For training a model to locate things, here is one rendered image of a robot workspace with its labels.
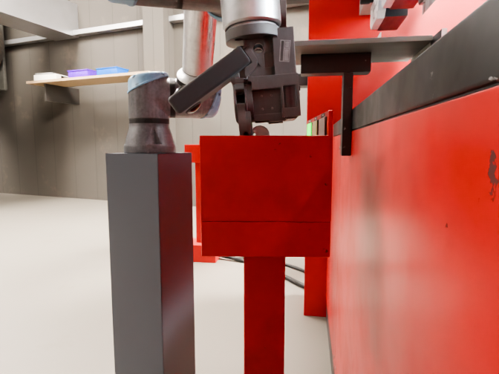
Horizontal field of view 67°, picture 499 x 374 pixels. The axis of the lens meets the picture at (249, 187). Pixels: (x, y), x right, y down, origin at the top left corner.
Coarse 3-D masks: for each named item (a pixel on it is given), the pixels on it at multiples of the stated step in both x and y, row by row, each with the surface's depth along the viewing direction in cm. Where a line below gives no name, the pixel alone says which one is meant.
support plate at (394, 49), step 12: (396, 36) 70; (408, 36) 70; (420, 36) 69; (432, 36) 69; (300, 48) 75; (312, 48) 75; (324, 48) 75; (336, 48) 75; (348, 48) 75; (360, 48) 75; (372, 48) 75; (384, 48) 75; (396, 48) 75; (408, 48) 75; (420, 48) 75; (300, 60) 86; (372, 60) 86; (384, 60) 86; (396, 60) 86; (408, 60) 86
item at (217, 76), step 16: (240, 48) 46; (224, 64) 47; (240, 64) 47; (192, 80) 47; (208, 80) 47; (224, 80) 47; (176, 96) 47; (192, 96) 47; (208, 96) 50; (176, 112) 48; (192, 112) 49
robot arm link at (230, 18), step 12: (228, 0) 45; (240, 0) 44; (252, 0) 44; (264, 0) 45; (276, 0) 46; (228, 12) 46; (240, 12) 45; (252, 12) 44; (264, 12) 45; (276, 12) 46; (228, 24) 46; (240, 24) 46; (276, 24) 48
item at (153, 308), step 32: (128, 160) 104; (160, 160) 102; (128, 192) 106; (160, 192) 103; (128, 224) 107; (160, 224) 103; (192, 224) 120; (128, 256) 108; (160, 256) 104; (192, 256) 120; (128, 288) 109; (160, 288) 105; (192, 288) 121; (128, 320) 111; (160, 320) 106; (192, 320) 122; (128, 352) 112; (160, 352) 107; (192, 352) 123
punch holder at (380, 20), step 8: (376, 0) 113; (376, 8) 113; (384, 8) 110; (376, 16) 113; (384, 16) 112; (392, 16) 111; (400, 16) 111; (376, 24) 118; (384, 24) 118; (392, 24) 118
